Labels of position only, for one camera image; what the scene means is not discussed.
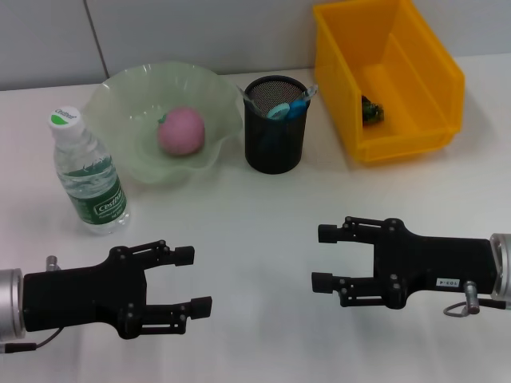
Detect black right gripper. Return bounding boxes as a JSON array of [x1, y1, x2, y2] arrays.
[[311, 216, 499, 311]]

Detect clear plastic ruler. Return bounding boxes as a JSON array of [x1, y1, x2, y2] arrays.
[[236, 84, 257, 112]]

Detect clear green-label water bottle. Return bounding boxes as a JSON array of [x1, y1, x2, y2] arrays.
[[47, 104, 132, 236]]

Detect black mesh pen holder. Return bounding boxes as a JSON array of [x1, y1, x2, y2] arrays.
[[244, 75, 311, 175]]

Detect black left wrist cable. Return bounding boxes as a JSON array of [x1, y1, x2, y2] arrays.
[[0, 326, 65, 355]]

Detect green plastic wrapper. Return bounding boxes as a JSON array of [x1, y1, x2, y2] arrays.
[[361, 94, 385, 125]]

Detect grey white ballpoint pen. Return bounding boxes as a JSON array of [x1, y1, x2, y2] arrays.
[[295, 83, 319, 109]]

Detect blue and teal scissors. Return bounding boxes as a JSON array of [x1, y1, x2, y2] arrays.
[[259, 99, 311, 155]]

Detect green glass fruit plate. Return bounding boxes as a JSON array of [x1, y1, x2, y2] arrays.
[[85, 61, 244, 185]]

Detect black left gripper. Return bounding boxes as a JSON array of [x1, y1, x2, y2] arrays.
[[22, 239, 212, 341]]

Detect pink toy peach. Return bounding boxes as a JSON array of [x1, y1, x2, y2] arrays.
[[156, 106, 206, 156]]

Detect yellow plastic bin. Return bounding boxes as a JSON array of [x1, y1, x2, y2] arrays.
[[312, 0, 466, 164]]

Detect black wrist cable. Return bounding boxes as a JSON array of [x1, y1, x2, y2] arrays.
[[0, 326, 65, 355], [477, 297, 511, 311]]

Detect silver right gripper post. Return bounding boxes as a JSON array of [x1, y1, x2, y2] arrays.
[[442, 280, 481, 319]]

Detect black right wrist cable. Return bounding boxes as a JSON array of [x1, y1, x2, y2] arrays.
[[477, 297, 511, 311]]

